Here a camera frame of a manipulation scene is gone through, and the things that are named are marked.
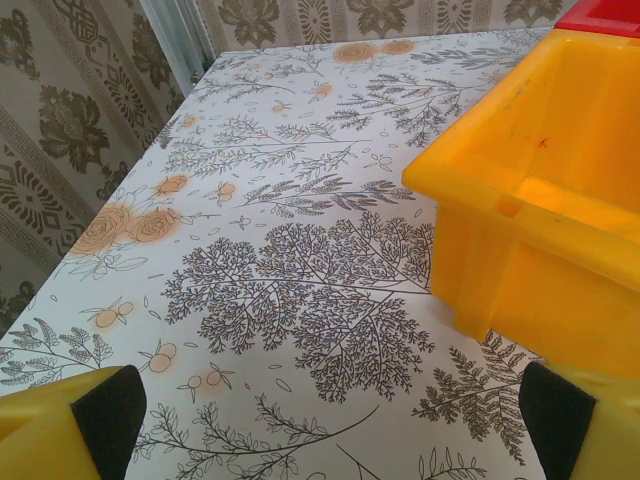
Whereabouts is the left gripper yellow right finger with black pad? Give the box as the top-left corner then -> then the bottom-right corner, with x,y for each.
518,360 -> 640,480

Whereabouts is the left gripper yellow left finger with black pad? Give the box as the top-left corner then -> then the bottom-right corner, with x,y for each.
0,364 -> 149,480

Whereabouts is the yellow plastic bin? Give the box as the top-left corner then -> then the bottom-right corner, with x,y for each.
402,27 -> 640,396

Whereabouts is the red plastic bin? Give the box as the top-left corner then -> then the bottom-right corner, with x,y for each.
555,0 -> 640,39

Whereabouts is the aluminium frame post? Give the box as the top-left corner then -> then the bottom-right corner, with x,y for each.
139,0 -> 219,99

